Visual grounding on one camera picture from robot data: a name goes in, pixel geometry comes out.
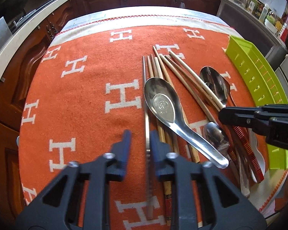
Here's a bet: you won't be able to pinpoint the orange H-pattern towel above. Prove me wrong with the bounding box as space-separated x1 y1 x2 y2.
18 15 288 230

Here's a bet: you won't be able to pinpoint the green plastic utensil tray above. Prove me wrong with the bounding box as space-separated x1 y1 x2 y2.
225 35 288 170

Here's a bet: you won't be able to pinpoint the small steel teaspoon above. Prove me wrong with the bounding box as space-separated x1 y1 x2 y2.
203 122 250 198

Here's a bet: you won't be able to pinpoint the steel chopstick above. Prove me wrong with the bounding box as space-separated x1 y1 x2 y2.
142 56 155 220

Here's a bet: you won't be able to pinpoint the white ceramic spoon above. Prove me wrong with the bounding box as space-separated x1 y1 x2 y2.
248 128 265 175

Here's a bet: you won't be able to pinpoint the cream chopstick red bands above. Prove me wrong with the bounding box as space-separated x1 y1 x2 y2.
168 50 264 183
159 53 238 166

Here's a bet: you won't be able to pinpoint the steel tablespoon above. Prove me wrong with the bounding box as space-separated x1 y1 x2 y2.
200 66 236 106

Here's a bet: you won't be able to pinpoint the large steel soup spoon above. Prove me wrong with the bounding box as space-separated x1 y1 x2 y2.
144 77 229 169

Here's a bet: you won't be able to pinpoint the dark brown wooden chopstick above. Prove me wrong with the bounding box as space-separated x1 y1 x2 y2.
152 46 200 163

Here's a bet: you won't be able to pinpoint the bamboo chopstick black band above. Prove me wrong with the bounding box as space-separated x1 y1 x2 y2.
150 54 172 226

